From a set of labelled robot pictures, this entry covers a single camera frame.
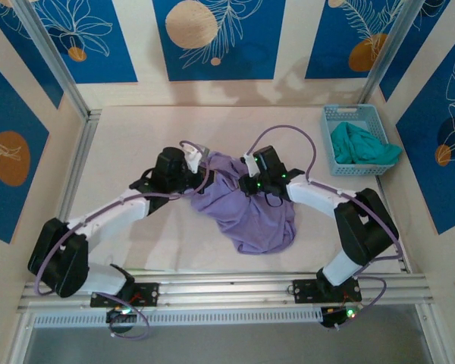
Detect aluminium frame post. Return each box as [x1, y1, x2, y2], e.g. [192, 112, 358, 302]
[358, 0, 426, 106]
[11, 0, 93, 119]

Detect purple t-shirt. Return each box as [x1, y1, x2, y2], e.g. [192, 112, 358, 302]
[189, 150, 299, 255]

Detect blue poster orange oval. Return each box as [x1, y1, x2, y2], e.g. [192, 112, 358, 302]
[0, 55, 51, 244]

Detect controller board with LED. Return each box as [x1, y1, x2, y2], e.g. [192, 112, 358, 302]
[105, 306, 138, 326]
[319, 305, 365, 330]

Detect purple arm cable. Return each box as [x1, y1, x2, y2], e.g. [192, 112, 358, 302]
[35, 140, 215, 297]
[245, 124, 405, 274]

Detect blue poster dark circle leaves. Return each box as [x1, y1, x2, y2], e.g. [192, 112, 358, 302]
[396, 36, 455, 235]

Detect white slotted cable duct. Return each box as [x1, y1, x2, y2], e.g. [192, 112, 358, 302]
[33, 307, 324, 330]

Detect wide aluminium frame rail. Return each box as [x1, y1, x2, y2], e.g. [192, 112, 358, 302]
[17, 269, 430, 316]

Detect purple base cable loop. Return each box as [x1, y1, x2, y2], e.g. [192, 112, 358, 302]
[328, 275, 388, 331]
[108, 301, 152, 341]

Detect teal cloth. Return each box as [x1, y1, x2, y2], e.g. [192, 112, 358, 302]
[330, 121, 403, 166]

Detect thin black cable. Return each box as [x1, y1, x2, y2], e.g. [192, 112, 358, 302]
[262, 190, 286, 209]
[138, 168, 156, 187]

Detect blue poster orange circle fern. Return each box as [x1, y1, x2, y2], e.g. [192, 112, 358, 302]
[304, 0, 406, 80]

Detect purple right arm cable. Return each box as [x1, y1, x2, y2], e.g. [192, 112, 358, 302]
[245, 124, 405, 274]

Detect light blue plastic basket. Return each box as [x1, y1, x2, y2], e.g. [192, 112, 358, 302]
[319, 104, 397, 177]

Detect blue poster white flower outline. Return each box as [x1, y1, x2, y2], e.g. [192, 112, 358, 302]
[22, 0, 139, 85]

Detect blue wall poster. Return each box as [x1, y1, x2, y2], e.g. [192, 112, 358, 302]
[0, 7, 65, 110]
[378, 0, 453, 102]

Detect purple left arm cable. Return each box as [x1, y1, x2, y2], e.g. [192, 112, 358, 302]
[35, 140, 215, 297]

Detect blue poster large beige circle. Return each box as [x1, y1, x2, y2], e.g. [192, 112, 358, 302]
[152, 0, 287, 82]

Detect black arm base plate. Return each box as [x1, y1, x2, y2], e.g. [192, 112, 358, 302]
[292, 278, 364, 305]
[89, 281, 161, 309]

